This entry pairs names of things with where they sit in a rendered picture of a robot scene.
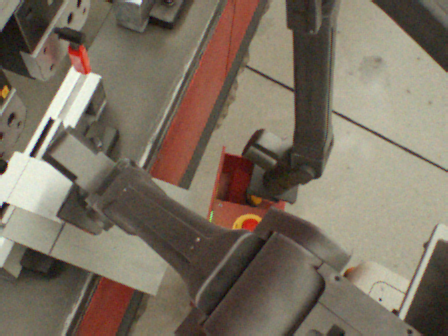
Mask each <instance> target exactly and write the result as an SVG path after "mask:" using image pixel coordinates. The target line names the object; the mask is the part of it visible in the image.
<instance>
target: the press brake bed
mask: <svg viewBox="0 0 448 336"><path fill-rule="evenodd" d="M267 2H268V0H224V2H223V5H222V6H221V9H220V11H219V12H218V15H217V18H216V19H215V21H214V24H213V26H212V27H211V30H210V33H209V34H208V37H207V39H206V40H205V43H204V46H203V47H202V49H201V53H200V54H199V56H198V59H197V61H196V62H195V64H194V67H193V69H192V71H191V74H190V75H189V77H188V81H187V82H186V84H185V85H184V89H183V91H182V92H181V95H180V98H179V99H178V102H177V104H176V106H175V108H174V111H173V112H172V114H171V118H170V119H169V121H168V124H167V126H166V128H165V129H164V132H163V134H162V136H161V139H160V141H159V142H158V146H157V147H156V149H155V151H154V154H153V156H152V157H151V161H150V163H149V164H148V167H147V169H146V171H147V172H148V174H151V176H152V177H154V178H156V179H158V180H162V181H164V182H166V183H168V184H172V185H174V186H177V187H181V188H183V189H184V190H189V188H190V186H191V182H192V180H193V179H194V175H195V174H196V171H197V167H198V166H199V164H200V162H201V158H202V157H203V155H204V151H205V150H206V147H207V144H208V142H209V141H210V138H211V135H212V133H213V131H214V127H215V126H216V124H217V120H218V118H219V116H220V114H221V111H222V109H223V107H224V104H225V101H226V100H227V96H228V95H229V93H230V91H231V87H232V85H233V84H234V80H235V78H236V76H237V73H238V71H239V69H240V67H241V63H242V62H243V60H244V56H245V55H246V53H247V49H248V47H249V46H250V42H251V40H252V39H253V37H254V33H255V31H256V30H257V26H258V24H259V22H260V18H261V17H262V15H263V12H264V9H265V8H266V6H267ZM144 295H145V292H141V291H138V290H137V289H133V288H131V287H128V286H127V285H123V284H121V283H119V282H115V281H113V280H111V279H107V278H105V277H103V276H101V275H98V276H97V278H96V281H95V283H94V285H93V288H92V289H91V291H90V294H89V296H88V298H87V301H86V303H85V304H84V307H83V309H82V311H81V313H80V316H79V317H78V320H77V323H76V324H75V326H74V329H73V331H72V333H71V336H127V335H128V333H129V330H130V327H131V326H132V322H133V321H134V319H135V315H136V313H137V311H138V310H139V306H140V304H141V302H142V298H143V297H144Z"/></svg>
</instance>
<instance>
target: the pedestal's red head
mask: <svg viewBox="0 0 448 336"><path fill-rule="evenodd" d="M225 149H226V147H225V146H223V149H222V153H221V159H220V163H219V166H218V170H217V177H216V180H215V183H214V190H213V194H212V197H211V204H210V207H209V210H208V214H207V220H210V217H211V210H212V208H213V204H214V197H215V194H216V190H217V184H218V180H219V177H220V173H221V166H222V163H223V159H224V166H223V169H222V173H221V179H220V182H219V185H218V190H217V197H216V200H215V204H214V210H213V212H212V217H211V222H212V223H215V224H217V225H218V226H221V227H226V228H229V229H233V226H234V223H235V221H236V220H237V219H238V218H239V217H241V216H243V215H245V214H254V215H256V216H258V217H261V219H262V218H263V217H264V215H265V213H267V211H268V210H269V209H270V208H271V206H273V207H277V208H278V209H280V210H284V209H285V204H286V202H285V201H283V200H280V201H279V202H278V203H277V204H274V203H271V202H269V201H267V200H261V204H260V205H259V206H258V207H250V206H249V205H248V204H247V202H246V200H245V198H244V193H245V190H246V189H247V185H248V183H249V181H251V174H252V170H251V168H252V164H253V162H251V161H250V160H247V159H246V158H245V157H243V156H241V155H237V154H230V153H226V152H225ZM224 153H225V157H224Z"/></svg>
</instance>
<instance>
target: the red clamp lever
mask: <svg viewBox="0 0 448 336"><path fill-rule="evenodd" d="M54 33H55V34H56V35H59V36H60V38H61V39H62V40H65V41H67V42H69V45H68V54H69V56H70V58H71V62H72V64H73V67H74V70H75V71H76V72H77V73H81V74H84V75H85V76H87V74H90V70H91V68H90V62H89V59H88V56H87V51H86V49H85V48H84V45H83V44H84V42H85V38H86V35H85V34H84V32H79V31H77V30H75V29H71V28H69V27H66V26H64V27H63V28H59V27H58V26H56V28H55V30H54Z"/></svg>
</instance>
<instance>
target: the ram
mask: <svg viewBox="0 0 448 336"><path fill-rule="evenodd" d="M19 2H20V0H4V1H3V3H1V6H0V31H2V29H3V27H4V25H6V22H7V21H8V20H9V17H10V16H11V15H12V14H13V12H14V10H15V9H16V6H18V4H19Z"/></svg>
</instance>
